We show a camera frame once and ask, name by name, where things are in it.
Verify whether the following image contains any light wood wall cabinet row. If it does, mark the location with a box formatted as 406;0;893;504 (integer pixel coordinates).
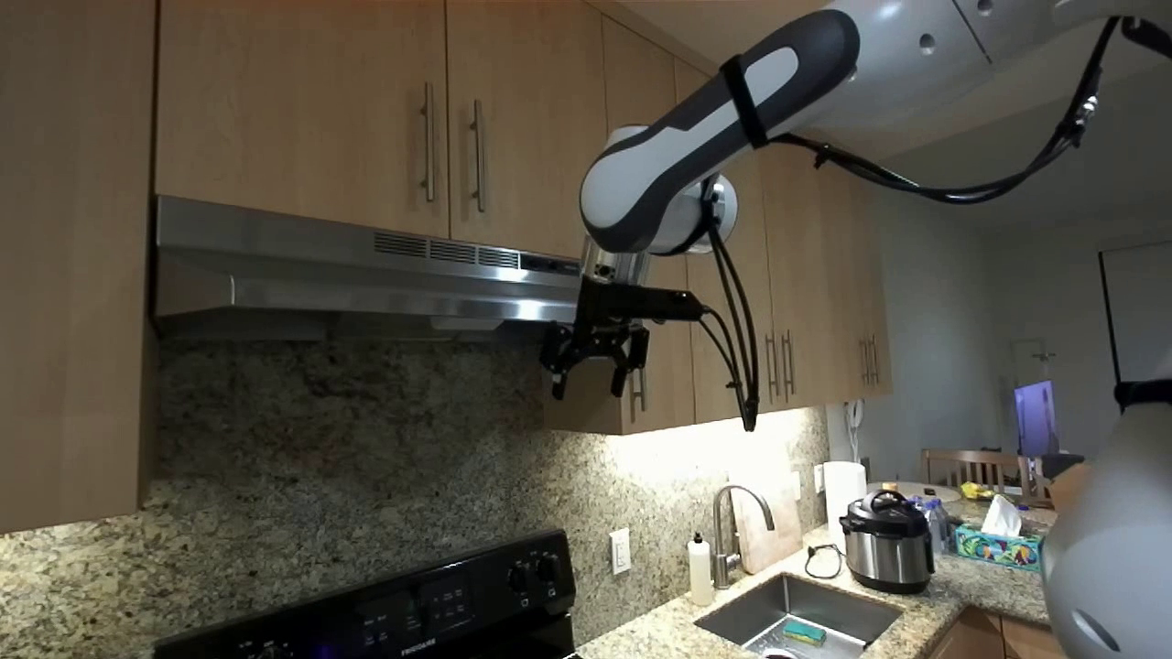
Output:
682;151;893;428

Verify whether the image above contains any black camera cable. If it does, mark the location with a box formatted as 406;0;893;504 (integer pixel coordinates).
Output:
697;181;765;436

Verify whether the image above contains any steel and black pressure cooker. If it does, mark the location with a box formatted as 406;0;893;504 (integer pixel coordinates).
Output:
838;482;938;598

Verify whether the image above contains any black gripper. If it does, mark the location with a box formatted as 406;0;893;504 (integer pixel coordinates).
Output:
540;315;651;404

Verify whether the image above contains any stainless steel range hood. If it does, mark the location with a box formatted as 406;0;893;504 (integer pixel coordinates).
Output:
148;193;621;339

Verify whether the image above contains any white soap bottle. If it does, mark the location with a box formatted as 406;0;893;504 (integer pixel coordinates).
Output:
685;527;717;607

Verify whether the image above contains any blue green sponge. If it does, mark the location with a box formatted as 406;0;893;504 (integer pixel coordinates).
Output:
779;620;835;653

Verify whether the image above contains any black stove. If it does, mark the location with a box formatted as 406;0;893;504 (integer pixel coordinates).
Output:
152;527;580;659

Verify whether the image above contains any wooden chair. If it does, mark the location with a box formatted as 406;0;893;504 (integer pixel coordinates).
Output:
922;447;1023;496

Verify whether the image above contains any large light wood cabinet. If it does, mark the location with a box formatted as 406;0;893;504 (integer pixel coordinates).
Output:
0;0;163;537

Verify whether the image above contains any white paper towel roll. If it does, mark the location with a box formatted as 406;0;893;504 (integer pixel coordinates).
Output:
816;457;873;535

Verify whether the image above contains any black power cord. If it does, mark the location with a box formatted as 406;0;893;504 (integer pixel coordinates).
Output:
804;543;849;582

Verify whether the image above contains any steel kitchen sink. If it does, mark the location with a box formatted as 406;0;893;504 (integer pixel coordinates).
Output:
693;566;904;659

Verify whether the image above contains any steel kitchen faucet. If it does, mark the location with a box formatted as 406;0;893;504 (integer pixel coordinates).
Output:
710;481;779;592

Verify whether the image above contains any clear plastic bottle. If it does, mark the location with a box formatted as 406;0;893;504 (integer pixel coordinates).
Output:
915;488;957;557

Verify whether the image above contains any black framed whiteboard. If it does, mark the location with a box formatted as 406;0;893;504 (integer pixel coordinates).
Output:
1094;233;1172;395

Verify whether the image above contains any teal tissue box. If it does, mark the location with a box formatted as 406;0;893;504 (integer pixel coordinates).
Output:
949;489;1048;575

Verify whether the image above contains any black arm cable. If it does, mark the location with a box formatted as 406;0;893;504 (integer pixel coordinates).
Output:
772;11;1172;208

